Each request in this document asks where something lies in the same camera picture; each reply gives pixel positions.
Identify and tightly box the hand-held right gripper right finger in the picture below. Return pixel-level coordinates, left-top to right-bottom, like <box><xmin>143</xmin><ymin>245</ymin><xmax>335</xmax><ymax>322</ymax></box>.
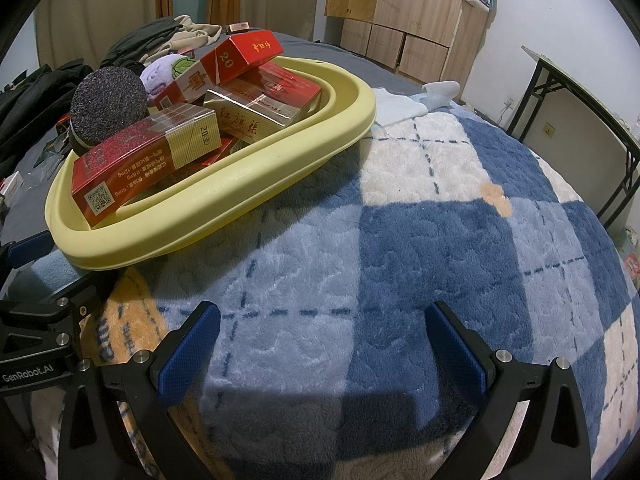
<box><xmin>424</xmin><ymin>301</ymin><xmax>586</xmax><ymax>480</ymax></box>

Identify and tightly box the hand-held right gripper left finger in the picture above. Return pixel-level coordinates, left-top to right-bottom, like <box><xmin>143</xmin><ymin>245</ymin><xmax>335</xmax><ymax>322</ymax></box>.
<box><xmin>57</xmin><ymin>301</ymin><xmax>222</xmax><ymax>480</ymax></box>

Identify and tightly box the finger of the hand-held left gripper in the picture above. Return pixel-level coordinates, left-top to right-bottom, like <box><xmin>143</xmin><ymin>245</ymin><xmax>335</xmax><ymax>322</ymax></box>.
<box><xmin>0</xmin><ymin>230</ymin><xmax>55</xmax><ymax>273</ymax></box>

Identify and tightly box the red gold checkered cigarette pack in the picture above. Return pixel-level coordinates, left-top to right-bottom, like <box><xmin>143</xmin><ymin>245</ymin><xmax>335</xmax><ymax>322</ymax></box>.
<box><xmin>70</xmin><ymin>102</ymin><xmax>222</xmax><ymax>228</ymax></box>

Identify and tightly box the black jar with sparkly lid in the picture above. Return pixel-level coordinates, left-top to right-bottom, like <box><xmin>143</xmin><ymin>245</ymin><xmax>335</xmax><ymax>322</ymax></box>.
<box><xmin>69</xmin><ymin>66</ymin><xmax>149</xmax><ymax>157</ymax></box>

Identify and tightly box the yellow plastic basin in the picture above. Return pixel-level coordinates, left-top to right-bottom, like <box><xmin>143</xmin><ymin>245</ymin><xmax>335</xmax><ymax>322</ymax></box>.
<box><xmin>44</xmin><ymin>56</ymin><xmax>377</xmax><ymax>272</ymax></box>

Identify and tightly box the purple plush toy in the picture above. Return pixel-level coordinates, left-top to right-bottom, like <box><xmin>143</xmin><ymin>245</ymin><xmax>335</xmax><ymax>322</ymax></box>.
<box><xmin>139</xmin><ymin>53</ymin><xmax>201</xmax><ymax>98</ymax></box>

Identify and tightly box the red white cigarette pack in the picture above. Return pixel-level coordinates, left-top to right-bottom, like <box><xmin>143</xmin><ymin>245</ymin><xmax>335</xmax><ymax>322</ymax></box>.
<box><xmin>150</xmin><ymin>57</ymin><xmax>221</xmax><ymax>111</ymax></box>

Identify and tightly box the gold cigarette pack red lettering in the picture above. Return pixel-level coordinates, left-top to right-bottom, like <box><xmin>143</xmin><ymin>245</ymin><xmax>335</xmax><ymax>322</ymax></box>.
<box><xmin>202</xmin><ymin>85</ymin><xmax>296</xmax><ymax>141</ymax></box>

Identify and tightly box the large red patterned box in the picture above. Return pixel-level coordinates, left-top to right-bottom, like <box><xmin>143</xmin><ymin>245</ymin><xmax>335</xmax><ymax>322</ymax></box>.
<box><xmin>235</xmin><ymin>62</ymin><xmax>323</xmax><ymax>128</ymax></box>

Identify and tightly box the blue white plaid blanket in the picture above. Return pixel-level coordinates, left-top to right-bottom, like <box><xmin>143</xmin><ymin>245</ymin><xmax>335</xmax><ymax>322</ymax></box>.
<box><xmin>30</xmin><ymin>110</ymin><xmax>640</xmax><ymax>480</ymax></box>

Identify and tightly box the black garment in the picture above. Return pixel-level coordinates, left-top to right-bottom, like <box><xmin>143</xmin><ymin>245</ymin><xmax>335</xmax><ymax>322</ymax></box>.
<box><xmin>0</xmin><ymin>57</ymin><xmax>96</xmax><ymax>161</ymax></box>

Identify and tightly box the pile of clothes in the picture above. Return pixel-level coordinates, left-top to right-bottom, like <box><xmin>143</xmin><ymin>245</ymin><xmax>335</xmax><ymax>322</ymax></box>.
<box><xmin>100</xmin><ymin>12</ymin><xmax>223</xmax><ymax>68</ymax></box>

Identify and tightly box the beige curtain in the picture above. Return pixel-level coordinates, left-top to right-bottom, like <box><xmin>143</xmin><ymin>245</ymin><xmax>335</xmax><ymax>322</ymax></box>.
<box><xmin>35</xmin><ymin>0</ymin><xmax>161</xmax><ymax>68</ymax></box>

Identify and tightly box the light blue cloth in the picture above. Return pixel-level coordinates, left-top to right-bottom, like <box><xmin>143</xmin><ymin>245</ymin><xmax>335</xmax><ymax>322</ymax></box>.
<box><xmin>372</xmin><ymin>80</ymin><xmax>461</xmax><ymax>123</ymax></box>

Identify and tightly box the black folding table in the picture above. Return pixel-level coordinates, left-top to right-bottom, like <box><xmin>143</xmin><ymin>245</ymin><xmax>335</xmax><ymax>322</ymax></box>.
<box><xmin>507</xmin><ymin>45</ymin><xmax>640</xmax><ymax>231</ymax></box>

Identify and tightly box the wooden wardrobe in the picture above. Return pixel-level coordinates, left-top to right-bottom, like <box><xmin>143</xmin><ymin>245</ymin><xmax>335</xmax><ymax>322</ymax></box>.
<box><xmin>324</xmin><ymin>0</ymin><xmax>493</xmax><ymax>88</ymax></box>

